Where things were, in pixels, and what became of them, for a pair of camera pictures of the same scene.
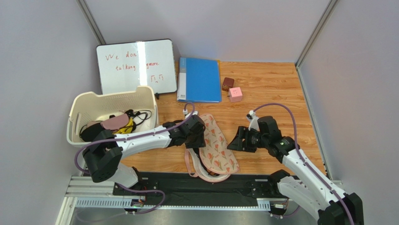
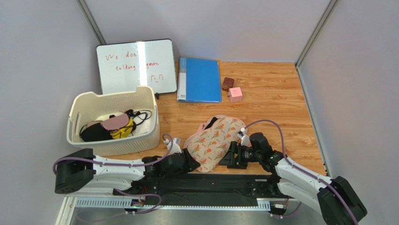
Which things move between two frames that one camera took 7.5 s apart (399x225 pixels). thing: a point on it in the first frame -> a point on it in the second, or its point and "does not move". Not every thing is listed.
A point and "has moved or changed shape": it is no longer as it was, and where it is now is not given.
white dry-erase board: x=125 y=67 does not move
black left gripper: x=200 y=142 -> x=190 y=163
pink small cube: x=235 y=94 does not move
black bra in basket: x=86 y=133 does not move
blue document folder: x=199 y=80 does not move
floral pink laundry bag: x=217 y=153 has moved or changed shape
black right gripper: x=244 y=140 -> x=234 y=155
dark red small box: x=228 y=83 does not move
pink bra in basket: x=116 y=122 does not move
